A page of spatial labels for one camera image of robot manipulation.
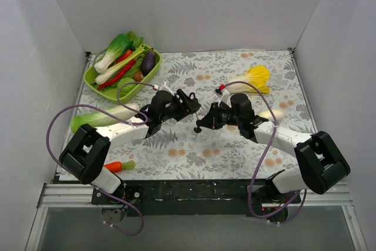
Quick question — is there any black padlock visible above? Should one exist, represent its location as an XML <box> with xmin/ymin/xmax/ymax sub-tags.
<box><xmin>189</xmin><ymin>92</ymin><xmax>198</xmax><ymax>102</ymax></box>

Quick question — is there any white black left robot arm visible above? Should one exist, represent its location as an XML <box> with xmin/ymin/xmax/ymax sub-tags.
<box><xmin>59</xmin><ymin>89</ymin><xmax>200</xmax><ymax>204</ymax></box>

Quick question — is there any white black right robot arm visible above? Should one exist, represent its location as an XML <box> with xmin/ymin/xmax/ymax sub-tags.
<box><xmin>194</xmin><ymin>93</ymin><xmax>351</xmax><ymax>203</ymax></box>

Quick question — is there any floral patterned table mat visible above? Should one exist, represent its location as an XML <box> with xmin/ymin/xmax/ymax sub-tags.
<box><xmin>57</xmin><ymin>49</ymin><xmax>330</xmax><ymax>180</ymax></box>

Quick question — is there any brown kiwi toy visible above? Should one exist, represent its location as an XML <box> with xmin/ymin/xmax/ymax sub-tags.
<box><xmin>133</xmin><ymin>71</ymin><xmax>144</xmax><ymax>82</ymax></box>

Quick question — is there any yellow napa cabbage toy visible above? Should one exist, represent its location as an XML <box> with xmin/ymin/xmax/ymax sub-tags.
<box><xmin>226</xmin><ymin>65</ymin><xmax>270</xmax><ymax>94</ymax></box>

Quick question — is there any green round cabbage toy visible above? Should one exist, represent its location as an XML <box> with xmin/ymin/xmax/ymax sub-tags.
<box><xmin>117</xmin><ymin>77</ymin><xmax>136</xmax><ymax>97</ymax></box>

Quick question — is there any white radish toy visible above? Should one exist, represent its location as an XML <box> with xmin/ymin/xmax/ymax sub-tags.
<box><xmin>258</xmin><ymin>109</ymin><xmax>284</xmax><ymax>122</ymax></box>

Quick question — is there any purple eggplant toy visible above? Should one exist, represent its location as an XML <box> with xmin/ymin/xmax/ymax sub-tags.
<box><xmin>140</xmin><ymin>49</ymin><xmax>156</xmax><ymax>76</ymax></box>

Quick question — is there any red chili pepper toy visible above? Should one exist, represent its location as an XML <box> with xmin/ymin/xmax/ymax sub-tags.
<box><xmin>97</xmin><ymin>51</ymin><xmax>139</xmax><ymax>91</ymax></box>

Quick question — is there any green napa cabbage toy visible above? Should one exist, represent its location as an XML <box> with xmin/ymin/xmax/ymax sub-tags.
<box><xmin>70</xmin><ymin>105</ymin><xmax>136</xmax><ymax>133</ymax></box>

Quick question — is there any orange carrot toy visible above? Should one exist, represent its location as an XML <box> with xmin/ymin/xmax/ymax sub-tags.
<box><xmin>104</xmin><ymin>160</ymin><xmax>136</xmax><ymax>173</ymax></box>

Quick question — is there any green bok choy toy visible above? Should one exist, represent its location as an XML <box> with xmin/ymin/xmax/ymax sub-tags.
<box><xmin>94</xmin><ymin>34</ymin><xmax>133</xmax><ymax>73</ymax></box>

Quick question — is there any green plastic tray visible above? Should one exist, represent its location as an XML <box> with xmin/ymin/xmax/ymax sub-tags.
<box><xmin>83</xmin><ymin>48</ymin><xmax>163</xmax><ymax>105</ymax></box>

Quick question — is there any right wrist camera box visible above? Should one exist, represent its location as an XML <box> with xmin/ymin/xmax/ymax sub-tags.
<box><xmin>214</xmin><ymin>84</ymin><xmax>230</xmax><ymax>106</ymax></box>

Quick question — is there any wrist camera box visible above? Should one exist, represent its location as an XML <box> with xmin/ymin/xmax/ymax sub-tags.
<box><xmin>214</xmin><ymin>84</ymin><xmax>230</xmax><ymax>106</ymax></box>
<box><xmin>153</xmin><ymin>80</ymin><xmax>174</xmax><ymax>95</ymax></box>

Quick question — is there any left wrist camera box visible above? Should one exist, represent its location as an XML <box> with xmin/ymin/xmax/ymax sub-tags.
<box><xmin>153</xmin><ymin>80</ymin><xmax>174</xmax><ymax>95</ymax></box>

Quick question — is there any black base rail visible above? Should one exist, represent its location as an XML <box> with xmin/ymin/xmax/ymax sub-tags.
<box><xmin>90</xmin><ymin>179</ymin><xmax>297</xmax><ymax>218</ymax></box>

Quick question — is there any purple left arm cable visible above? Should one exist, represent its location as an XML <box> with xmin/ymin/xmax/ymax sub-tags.
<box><xmin>46</xmin><ymin>82</ymin><xmax>156</xmax><ymax>236</ymax></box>

